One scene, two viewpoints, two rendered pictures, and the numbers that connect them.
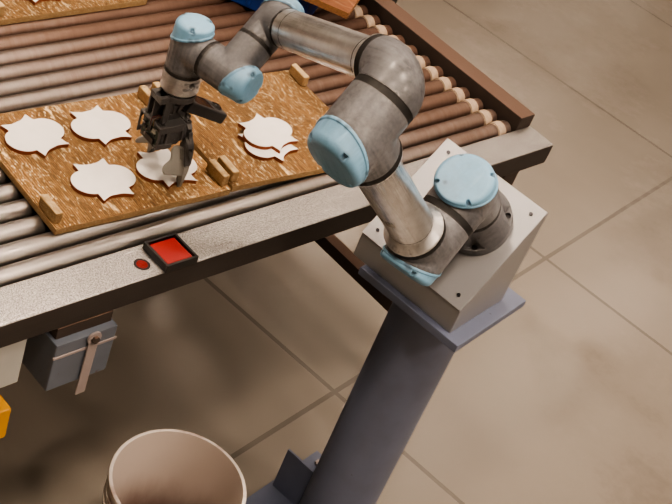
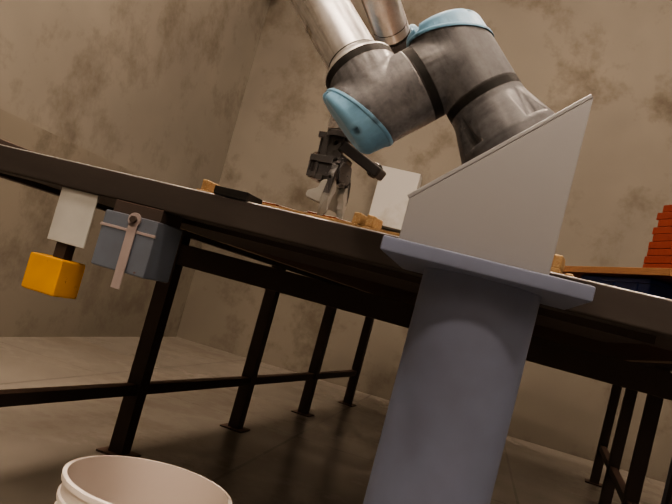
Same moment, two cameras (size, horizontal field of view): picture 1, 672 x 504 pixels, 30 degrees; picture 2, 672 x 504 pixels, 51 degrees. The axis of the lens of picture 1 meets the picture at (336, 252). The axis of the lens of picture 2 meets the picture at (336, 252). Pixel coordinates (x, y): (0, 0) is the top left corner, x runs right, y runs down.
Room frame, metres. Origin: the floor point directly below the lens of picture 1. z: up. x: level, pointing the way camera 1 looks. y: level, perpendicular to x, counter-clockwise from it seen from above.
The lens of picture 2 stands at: (1.70, -1.16, 0.77)
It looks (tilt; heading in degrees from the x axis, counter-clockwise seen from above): 4 degrees up; 76
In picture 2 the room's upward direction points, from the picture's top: 15 degrees clockwise
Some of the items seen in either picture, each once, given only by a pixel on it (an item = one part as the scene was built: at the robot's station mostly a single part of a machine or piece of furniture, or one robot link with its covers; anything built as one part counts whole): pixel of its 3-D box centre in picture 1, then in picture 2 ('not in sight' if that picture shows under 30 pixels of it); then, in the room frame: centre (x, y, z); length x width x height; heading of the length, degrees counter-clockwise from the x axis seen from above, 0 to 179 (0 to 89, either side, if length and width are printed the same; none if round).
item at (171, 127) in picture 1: (169, 114); (333, 159); (2.04, 0.40, 1.08); 0.09 x 0.08 x 0.12; 143
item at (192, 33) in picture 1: (191, 46); not in sight; (2.04, 0.40, 1.24); 0.09 x 0.08 x 0.11; 67
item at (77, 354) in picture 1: (68, 344); (135, 248); (1.67, 0.39, 0.77); 0.14 x 0.11 x 0.18; 147
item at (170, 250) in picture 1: (170, 252); not in sight; (1.84, 0.29, 0.92); 0.06 x 0.06 x 0.01; 57
